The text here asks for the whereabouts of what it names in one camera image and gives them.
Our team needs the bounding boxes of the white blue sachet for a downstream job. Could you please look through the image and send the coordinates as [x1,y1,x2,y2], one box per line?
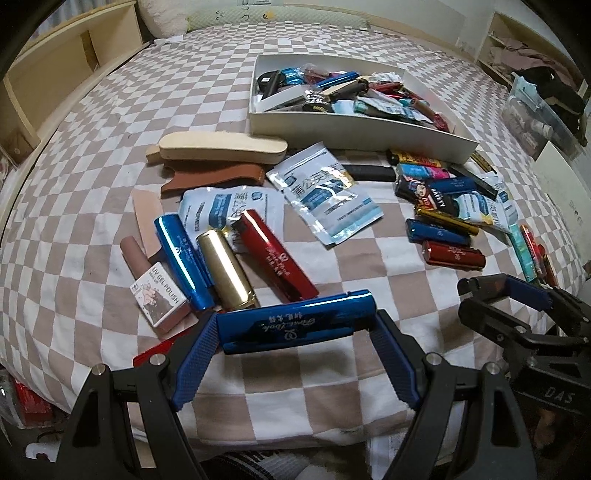
[266,142,385,246]
[178,185,284,252]
[455,191,520,229]

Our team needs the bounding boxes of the fluffy white pillow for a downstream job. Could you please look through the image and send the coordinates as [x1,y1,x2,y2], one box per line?
[139,0,188,38]

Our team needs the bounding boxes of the gold black flat carton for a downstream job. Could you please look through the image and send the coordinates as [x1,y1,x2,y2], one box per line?
[471,151,497,174]

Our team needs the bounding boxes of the dark blue lighter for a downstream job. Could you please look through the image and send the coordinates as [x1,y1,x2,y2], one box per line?
[427,176,476,197]

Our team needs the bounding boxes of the white shallow cardboard box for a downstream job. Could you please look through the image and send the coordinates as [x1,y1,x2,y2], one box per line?
[249,54,479,165]

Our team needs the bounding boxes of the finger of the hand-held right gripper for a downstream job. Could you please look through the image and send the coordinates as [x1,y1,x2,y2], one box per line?
[459,299,534,352]
[457,274,591,337]

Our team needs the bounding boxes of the yellow red printed lighter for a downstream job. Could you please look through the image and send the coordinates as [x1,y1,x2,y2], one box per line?
[387,149,444,169]

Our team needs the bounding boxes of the clear plastic storage bin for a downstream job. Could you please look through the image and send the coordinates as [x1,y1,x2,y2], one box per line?
[501,76,585,158]

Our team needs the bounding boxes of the heap of mixed lighters and sachets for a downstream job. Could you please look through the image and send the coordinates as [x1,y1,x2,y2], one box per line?
[256,65,451,132]

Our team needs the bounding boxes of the white cardboard carton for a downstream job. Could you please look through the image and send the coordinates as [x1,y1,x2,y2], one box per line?
[536,141,591,278]

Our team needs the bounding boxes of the gold metallic lighter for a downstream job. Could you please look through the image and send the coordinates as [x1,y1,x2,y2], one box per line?
[196,228,258,310]
[416,208,481,236]

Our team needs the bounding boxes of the open wooden wardrobe shelf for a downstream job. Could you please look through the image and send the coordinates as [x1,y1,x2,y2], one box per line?
[478,11,578,88]

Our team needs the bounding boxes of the green bolster pillow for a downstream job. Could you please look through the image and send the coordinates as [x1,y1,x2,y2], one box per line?
[185,0,370,31]

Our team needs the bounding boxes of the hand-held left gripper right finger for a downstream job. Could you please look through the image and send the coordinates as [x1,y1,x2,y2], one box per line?
[372,310,539,480]

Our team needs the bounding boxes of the light wooden board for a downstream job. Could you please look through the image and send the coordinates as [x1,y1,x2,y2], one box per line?
[147,131,288,166]

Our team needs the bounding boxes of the black ribbed cylinder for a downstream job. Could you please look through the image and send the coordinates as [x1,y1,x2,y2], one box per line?
[344,165,398,183]

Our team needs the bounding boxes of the black flat stick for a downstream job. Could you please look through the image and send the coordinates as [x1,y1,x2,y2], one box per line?
[450,164,499,199]

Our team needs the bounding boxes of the blue metallic lighter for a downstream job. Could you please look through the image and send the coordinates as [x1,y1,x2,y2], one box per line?
[216,290,380,355]
[154,215,217,311]
[405,218,472,246]

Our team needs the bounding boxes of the wooden bedside shelf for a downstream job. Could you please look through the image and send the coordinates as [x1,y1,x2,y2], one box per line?
[0,0,148,153]

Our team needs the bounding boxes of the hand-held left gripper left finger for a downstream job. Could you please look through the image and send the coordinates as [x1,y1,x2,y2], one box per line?
[55,311,218,480]

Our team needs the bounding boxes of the tan leather strip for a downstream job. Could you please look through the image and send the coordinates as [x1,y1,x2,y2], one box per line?
[131,190,162,259]

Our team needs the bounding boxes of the brown leather piece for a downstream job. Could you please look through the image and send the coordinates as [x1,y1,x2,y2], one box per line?
[160,162,266,197]

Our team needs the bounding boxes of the blue face mask pack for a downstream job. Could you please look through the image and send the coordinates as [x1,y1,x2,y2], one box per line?
[508,76,541,109]

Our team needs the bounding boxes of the black clothes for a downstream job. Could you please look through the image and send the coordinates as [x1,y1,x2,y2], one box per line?
[517,67,585,134]

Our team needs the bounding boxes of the black printed lighter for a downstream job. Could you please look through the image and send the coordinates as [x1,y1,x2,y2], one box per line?
[394,178,458,215]

